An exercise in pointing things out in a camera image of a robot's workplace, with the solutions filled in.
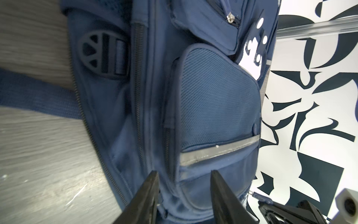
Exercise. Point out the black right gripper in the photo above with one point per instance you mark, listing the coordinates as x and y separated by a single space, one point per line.
304 213

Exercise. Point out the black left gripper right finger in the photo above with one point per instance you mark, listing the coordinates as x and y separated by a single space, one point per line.
227 209

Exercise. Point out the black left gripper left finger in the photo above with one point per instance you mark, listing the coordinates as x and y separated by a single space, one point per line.
143 207

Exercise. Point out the navy blue school backpack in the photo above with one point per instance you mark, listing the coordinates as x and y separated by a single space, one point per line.
166 86

